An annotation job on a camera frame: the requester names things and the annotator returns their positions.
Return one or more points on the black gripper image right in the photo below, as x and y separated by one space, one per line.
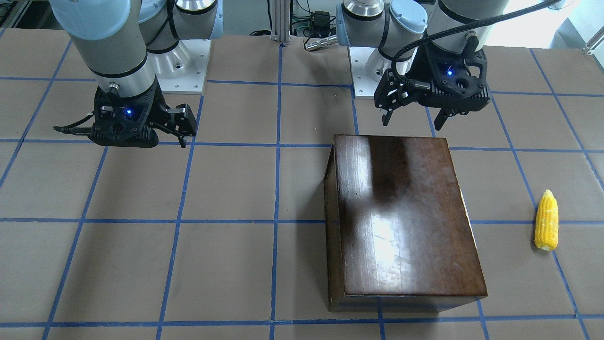
421 71

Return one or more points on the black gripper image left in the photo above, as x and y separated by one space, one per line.
161 106

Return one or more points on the yellow corn cob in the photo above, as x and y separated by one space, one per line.
547 223

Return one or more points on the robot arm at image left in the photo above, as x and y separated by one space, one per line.
129 45

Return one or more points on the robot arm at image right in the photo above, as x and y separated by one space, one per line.
405 51

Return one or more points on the dark wooden drawer cabinet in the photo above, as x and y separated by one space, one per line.
398 233

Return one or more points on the silver cylinder tool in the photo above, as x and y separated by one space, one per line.
321 43

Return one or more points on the white base plate image left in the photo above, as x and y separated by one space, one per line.
183 70

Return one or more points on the white base plate image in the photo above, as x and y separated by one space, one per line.
183 70
367 66

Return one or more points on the white base plate image right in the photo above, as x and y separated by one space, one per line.
367 66

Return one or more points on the aluminium frame post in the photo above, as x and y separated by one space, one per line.
280 21

